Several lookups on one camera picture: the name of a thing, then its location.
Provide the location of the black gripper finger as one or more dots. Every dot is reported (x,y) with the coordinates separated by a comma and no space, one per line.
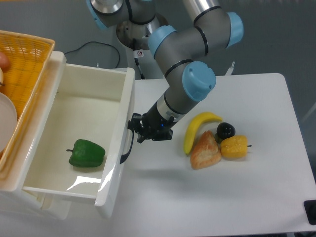
(143,134)
(135,124)

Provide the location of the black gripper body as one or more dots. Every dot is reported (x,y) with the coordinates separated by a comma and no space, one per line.
(159,119)

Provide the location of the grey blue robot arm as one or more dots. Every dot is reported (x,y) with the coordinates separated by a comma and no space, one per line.
(176,53)

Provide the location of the white drawer cabinet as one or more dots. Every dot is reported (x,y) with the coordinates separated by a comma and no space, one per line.
(13,198)

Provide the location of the yellow banana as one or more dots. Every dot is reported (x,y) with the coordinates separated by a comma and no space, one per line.
(193,127)

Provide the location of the toy bread croissant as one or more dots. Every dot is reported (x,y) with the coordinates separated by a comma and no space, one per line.
(206,153)

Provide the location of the green bell pepper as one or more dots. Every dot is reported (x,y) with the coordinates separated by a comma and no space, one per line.
(86,154)

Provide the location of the black toy berry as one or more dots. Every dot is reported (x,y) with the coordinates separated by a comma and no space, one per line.
(224,130)

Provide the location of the yellow bell pepper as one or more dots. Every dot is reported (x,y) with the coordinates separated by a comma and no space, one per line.
(234,147)

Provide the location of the yellow woven basket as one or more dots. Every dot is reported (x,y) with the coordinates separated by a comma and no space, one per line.
(28,56)

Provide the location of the white plate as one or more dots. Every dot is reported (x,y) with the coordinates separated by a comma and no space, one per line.
(8,120)

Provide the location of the pale onion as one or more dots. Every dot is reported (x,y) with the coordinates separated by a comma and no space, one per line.
(1,77)

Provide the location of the red apple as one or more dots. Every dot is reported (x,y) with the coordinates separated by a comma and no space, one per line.
(4,62)

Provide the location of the black corner device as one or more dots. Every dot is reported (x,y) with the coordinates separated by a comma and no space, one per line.
(310,209)

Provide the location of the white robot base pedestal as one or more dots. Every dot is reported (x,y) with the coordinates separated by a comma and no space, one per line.
(135,40)

